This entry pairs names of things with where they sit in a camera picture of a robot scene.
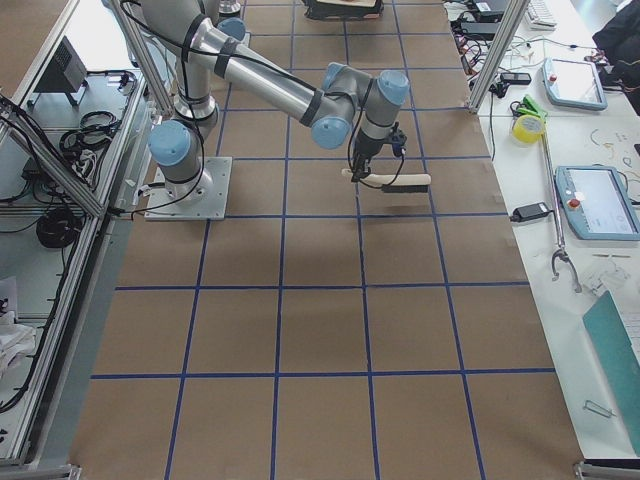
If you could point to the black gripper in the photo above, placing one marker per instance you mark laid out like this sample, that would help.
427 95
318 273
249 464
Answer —
365 150

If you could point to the white hand brush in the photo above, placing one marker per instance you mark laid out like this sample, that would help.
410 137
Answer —
391 183

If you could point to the black lined trash bin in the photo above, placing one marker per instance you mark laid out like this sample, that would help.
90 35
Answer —
343 10

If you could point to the yellow tape roll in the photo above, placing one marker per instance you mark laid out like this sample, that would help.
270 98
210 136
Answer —
526 130

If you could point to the green clamp tool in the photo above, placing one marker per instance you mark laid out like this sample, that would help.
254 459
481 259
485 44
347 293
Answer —
528 106

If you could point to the black power adapter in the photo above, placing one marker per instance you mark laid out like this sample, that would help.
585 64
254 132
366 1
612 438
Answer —
530 212

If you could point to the far teach pendant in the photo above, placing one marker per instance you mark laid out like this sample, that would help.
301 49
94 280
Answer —
573 84

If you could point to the teach pendant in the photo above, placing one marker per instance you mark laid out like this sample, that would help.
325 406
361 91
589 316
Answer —
573 84
596 204

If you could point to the long metal grabber tool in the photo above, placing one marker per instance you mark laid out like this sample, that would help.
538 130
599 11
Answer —
560 254

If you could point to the near teach pendant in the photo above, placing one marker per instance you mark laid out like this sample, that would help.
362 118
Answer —
596 204

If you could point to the teal folder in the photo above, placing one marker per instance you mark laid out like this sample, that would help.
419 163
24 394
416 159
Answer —
617 356

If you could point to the aluminium frame post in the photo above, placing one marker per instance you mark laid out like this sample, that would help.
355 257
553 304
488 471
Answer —
511 20

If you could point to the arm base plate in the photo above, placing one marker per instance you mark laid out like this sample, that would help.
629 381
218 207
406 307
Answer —
205 197

